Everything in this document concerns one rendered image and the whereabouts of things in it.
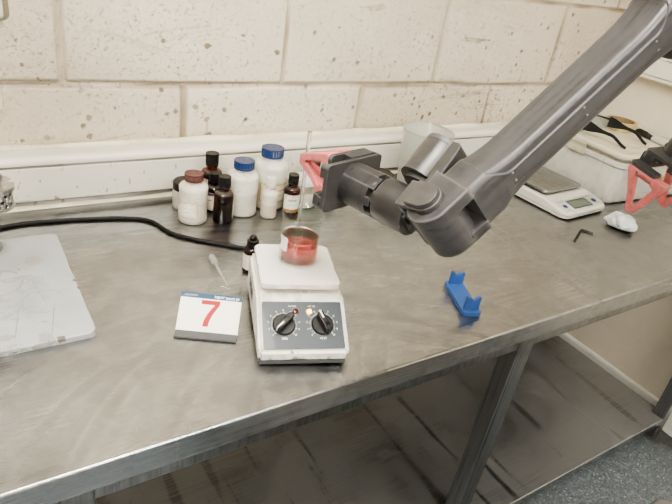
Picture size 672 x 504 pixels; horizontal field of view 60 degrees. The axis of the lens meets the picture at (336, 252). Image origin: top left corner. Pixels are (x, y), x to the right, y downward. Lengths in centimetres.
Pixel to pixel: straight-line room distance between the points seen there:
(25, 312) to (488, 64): 130
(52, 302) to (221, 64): 60
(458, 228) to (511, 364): 58
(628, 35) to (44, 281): 86
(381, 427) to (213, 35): 112
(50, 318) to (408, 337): 53
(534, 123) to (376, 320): 43
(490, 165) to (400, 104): 92
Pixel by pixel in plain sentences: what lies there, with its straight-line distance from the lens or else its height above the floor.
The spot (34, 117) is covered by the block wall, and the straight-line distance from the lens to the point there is 122.
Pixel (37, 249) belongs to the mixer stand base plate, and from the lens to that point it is 109.
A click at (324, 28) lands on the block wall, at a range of 138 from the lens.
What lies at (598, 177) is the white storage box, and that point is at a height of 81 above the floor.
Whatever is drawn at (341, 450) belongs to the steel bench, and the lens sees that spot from 166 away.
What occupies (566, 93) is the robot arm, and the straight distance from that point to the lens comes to 71.
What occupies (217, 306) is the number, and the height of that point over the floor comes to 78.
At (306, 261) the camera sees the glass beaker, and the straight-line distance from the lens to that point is 89.
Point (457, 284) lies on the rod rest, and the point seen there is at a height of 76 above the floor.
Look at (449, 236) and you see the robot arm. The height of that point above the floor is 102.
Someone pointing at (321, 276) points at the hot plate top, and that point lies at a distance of 88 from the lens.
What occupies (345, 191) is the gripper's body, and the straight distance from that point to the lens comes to 75.
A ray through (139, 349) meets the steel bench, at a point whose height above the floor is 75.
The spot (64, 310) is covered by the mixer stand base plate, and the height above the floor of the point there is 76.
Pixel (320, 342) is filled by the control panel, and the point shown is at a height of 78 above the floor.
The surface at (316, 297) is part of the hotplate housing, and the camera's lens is 87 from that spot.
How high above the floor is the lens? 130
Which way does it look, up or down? 29 degrees down
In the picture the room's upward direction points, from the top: 10 degrees clockwise
